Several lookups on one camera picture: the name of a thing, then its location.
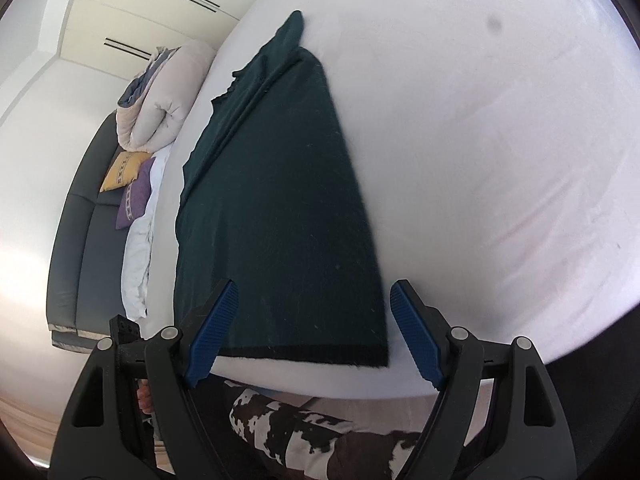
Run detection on left hand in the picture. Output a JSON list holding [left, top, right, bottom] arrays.
[[137, 379, 153, 415]]

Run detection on cream wardrobe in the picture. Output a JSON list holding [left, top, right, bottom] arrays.
[[58, 0, 257, 79]]

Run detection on yellow cushion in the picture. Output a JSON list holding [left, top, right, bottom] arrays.
[[100, 151, 151, 192]]

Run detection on purple cushion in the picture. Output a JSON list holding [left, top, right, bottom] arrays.
[[115, 158, 155, 230]]

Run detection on dark grey headboard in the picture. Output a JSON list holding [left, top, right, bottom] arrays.
[[46, 114, 127, 353]]

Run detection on folded beige quilt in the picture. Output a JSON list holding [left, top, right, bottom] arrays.
[[116, 40, 217, 153]]

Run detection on dark green cloth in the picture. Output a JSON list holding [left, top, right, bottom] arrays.
[[174, 12, 388, 367]]

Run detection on white bed mattress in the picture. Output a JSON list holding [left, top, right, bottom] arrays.
[[136, 0, 640, 401]]

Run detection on black white patterned trousers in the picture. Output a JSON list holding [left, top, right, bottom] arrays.
[[222, 379, 420, 479]]

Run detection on white pillow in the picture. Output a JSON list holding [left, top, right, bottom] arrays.
[[120, 144, 174, 321]]

